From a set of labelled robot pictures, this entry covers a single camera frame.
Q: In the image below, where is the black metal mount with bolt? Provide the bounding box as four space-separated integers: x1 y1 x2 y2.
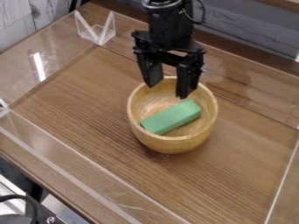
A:
24 203 66 224

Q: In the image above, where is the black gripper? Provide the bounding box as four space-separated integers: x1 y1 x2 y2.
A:
131 7 205 99

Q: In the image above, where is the clear acrylic tray wall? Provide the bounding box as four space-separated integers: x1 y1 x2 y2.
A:
0 4 299 224

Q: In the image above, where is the brown wooden bowl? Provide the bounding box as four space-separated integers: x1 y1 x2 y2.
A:
126 76 219 154

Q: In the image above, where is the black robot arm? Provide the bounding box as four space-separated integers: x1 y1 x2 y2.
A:
131 0 206 99

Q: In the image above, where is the clear acrylic corner bracket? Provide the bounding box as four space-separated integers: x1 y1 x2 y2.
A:
74 10 116 46

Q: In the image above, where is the green rectangular block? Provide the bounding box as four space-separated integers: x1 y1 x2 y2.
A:
140 100 202 135

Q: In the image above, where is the black cable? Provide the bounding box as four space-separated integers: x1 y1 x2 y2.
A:
0 193 40 224

